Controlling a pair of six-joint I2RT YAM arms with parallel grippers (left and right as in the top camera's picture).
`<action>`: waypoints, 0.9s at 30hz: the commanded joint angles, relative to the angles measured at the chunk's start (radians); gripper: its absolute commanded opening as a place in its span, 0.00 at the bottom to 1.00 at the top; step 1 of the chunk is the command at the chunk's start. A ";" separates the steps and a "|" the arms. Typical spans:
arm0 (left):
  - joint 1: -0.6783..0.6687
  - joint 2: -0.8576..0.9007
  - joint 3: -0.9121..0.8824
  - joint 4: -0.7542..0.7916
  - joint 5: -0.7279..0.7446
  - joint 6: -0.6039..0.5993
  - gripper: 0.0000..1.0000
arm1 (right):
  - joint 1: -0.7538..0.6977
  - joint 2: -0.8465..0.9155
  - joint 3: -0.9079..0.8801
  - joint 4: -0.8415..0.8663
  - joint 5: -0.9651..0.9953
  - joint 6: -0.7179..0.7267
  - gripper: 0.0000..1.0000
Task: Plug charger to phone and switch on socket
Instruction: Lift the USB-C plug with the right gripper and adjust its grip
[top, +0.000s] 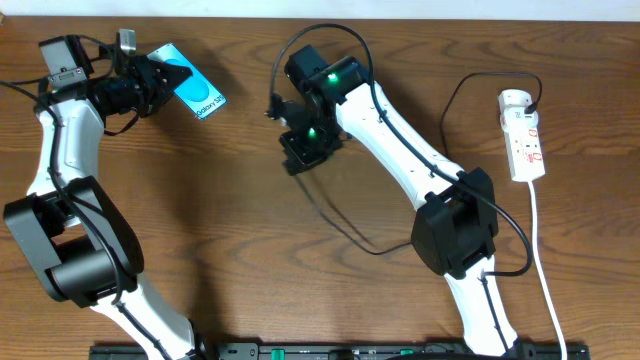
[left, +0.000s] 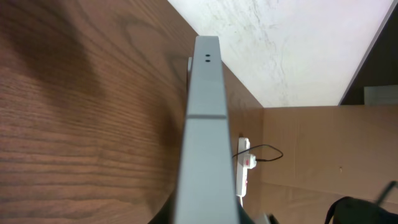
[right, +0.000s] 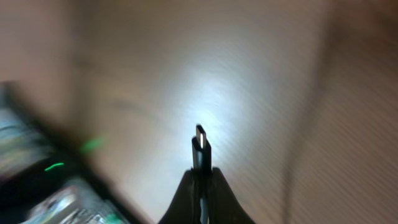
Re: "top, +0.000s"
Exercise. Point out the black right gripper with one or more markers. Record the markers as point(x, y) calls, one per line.
point(298, 157)

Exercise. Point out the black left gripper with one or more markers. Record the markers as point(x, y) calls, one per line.
point(151, 79)

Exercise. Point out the Galaxy S25 smartphone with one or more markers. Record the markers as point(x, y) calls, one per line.
point(196, 92)

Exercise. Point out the white power strip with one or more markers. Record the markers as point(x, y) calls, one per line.
point(523, 147)

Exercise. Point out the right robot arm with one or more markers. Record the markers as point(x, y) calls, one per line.
point(454, 227)

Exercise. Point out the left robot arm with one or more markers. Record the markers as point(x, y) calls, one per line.
point(76, 241)

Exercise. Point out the white USB charger plug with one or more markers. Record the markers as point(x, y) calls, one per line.
point(515, 118)

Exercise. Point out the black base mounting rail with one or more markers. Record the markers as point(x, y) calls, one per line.
point(429, 350)

